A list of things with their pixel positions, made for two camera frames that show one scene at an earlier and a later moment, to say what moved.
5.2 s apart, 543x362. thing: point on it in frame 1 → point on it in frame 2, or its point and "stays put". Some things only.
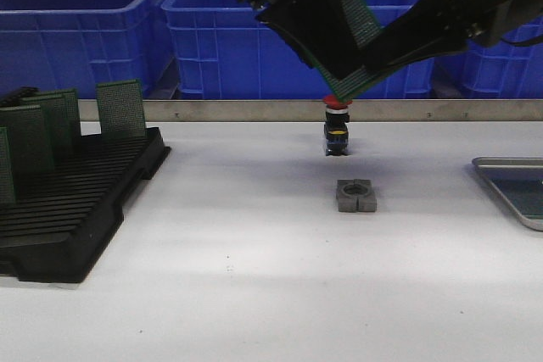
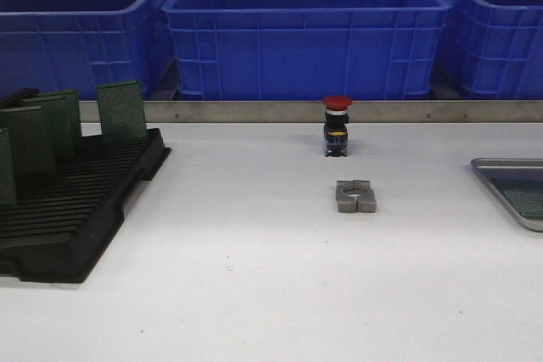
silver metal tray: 520,181 stays put
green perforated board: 363,23 → 526,196
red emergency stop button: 336,125 stays put
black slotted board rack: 54,231 stays put
